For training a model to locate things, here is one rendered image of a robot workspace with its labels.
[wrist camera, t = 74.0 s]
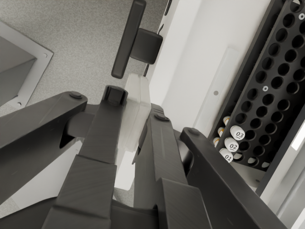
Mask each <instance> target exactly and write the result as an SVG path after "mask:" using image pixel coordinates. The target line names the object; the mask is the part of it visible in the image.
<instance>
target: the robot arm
mask: <svg viewBox="0 0 305 229"><path fill-rule="evenodd" d="M87 102H88V98H87V97H86V96H85V95H83V94H81V93H79V92H76V91H65V92H63V93H60V94H58V95H55V96H52V97H50V98H47V99H45V100H42V101H40V102H37V103H35V104H32V105H30V106H27V107H24V108H22V109H20V110H17V111H15V112H12V113H10V114H7V115H4V116H2V117H0V205H1V204H2V203H4V202H5V201H6V200H7V199H8V198H9V197H11V196H12V195H13V194H14V193H16V192H17V191H18V190H19V189H21V188H22V187H23V186H24V185H25V184H27V183H28V182H29V181H30V180H32V179H33V178H34V177H35V176H36V175H37V174H39V173H40V172H41V171H42V170H43V169H45V168H46V167H47V166H48V165H50V164H51V163H52V162H53V161H54V160H56V159H57V158H58V157H59V156H60V155H61V154H63V153H64V152H65V151H66V150H68V149H69V148H70V147H71V146H72V145H74V144H75V142H76V140H77V138H84V142H83V144H82V146H81V149H80V151H79V153H78V154H76V156H75V158H74V160H73V162H72V164H71V167H70V169H69V171H68V174H67V176H66V178H65V180H64V183H63V185H62V187H61V189H60V192H59V194H58V196H56V197H52V198H48V199H44V200H42V201H40V202H37V203H35V204H33V205H30V206H28V207H26V208H23V209H21V210H18V211H16V212H14V213H12V214H9V215H7V216H5V217H3V218H0V229H287V227H286V226H285V225H284V224H283V223H282V222H281V221H280V220H279V218H278V217H277V216H276V215H275V214H274V213H273V212H272V211H271V209H270V208H269V207H268V206H267V205H266V204H265V203H264V201H263V200H262V199H261V198H260V197H259V196H258V195H257V194H256V192H255V191H254V190H253V189H252V188H251V187H250V186H249V185H248V183H247V182H246V181H245V180H244V179H243V178H242V177H241V176H240V175H239V174H238V173H237V171H236V170H235V169H234V168H233V167H232V166H231V165H230V164H229V162H228V161H227V160H226V159H225V158H224V157H223V156H222V154H221V153H220V152H219V151H218V150H217V149H216V148H215V147H214V145H213V144H212V143H211V142H210V141H209V140H208V139H207V138H206V136H205V135H204V134H203V133H201V132H200V131H199V130H197V129H195V128H190V127H184V128H183V130H182V132H179V131H177V130H175V129H173V127H172V123H171V120H170V119H169V118H168V117H166V116H165V115H164V111H163V108H162V107H161V106H159V105H156V104H153V103H151V101H150V92H149V84H148V79H147V77H144V76H140V77H139V76H138V74H135V73H131V74H129V76H128V80H127V82H126V85H125V88H124V89H123V88H120V87H117V86H114V85H106V86H105V90H104V93H103V96H102V100H101V102H100V104H98V105H92V104H87ZM137 146H138V148H137ZM117 148H118V149H121V148H124V150H125V151H128V152H132V153H133V152H134V151H136V149H137V151H136V153H135V156H134V158H133V161H132V165H133V164H134V163H135V177H134V199H133V207H130V206H127V205H125V204H123V203H121V202H118V201H116V200H114V199H113V191H114V185H115V178H116V172H117V165H115V160H116V154H117Z"/></svg>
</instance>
